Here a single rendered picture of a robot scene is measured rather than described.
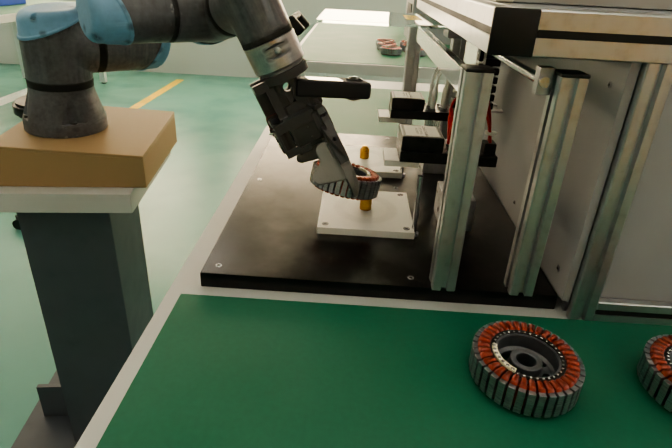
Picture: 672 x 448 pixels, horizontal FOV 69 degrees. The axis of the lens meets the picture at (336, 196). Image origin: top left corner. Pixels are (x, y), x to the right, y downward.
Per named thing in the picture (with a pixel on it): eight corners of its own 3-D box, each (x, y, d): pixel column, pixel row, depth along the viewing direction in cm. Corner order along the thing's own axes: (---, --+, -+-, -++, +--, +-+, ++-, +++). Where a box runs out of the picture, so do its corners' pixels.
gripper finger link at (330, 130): (337, 169, 73) (310, 120, 74) (348, 164, 73) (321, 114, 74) (339, 163, 68) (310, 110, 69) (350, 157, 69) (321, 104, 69)
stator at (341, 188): (319, 196, 72) (324, 172, 71) (301, 174, 82) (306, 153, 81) (387, 206, 75) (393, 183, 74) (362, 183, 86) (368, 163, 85)
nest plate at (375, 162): (326, 174, 97) (326, 168, 97) (330, 149, 111) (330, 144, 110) (401, 178, 97) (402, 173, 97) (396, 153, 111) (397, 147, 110)
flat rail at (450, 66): (466, 103, 55) (470, 76, 53) (412, 35, 111) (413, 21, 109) (477, 104, 54) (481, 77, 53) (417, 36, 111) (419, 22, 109)
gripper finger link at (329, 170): (328, 211, 72) (299, 156, 73) (363, 192, 73) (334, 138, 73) (329, 208, 69) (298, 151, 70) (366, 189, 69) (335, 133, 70)
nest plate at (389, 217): (316, 233, 75) (317, 226, 75) (323, 193, 89) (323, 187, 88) (414, 239, 75) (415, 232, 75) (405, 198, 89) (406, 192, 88)
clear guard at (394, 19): (282, 54, 83) (282, 17, 80) (298, 37, 105) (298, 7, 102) (475, 65, 82) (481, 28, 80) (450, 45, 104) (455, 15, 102)
